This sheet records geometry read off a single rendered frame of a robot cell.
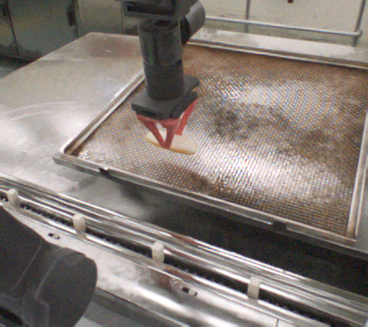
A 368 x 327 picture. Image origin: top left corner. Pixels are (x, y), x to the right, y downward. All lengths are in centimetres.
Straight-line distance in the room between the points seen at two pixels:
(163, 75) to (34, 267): 30
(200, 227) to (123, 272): 17
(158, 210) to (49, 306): 34
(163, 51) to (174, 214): 29
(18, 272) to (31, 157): 54
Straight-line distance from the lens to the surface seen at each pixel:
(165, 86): 54
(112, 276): 53
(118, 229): 61
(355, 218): 60
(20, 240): 35
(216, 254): 55
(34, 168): 83
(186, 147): 61
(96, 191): 74
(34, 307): 39
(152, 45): 51
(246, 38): 106
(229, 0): 432
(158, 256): 55
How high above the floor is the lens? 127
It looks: 31 degrees down
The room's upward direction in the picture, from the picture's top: straight up
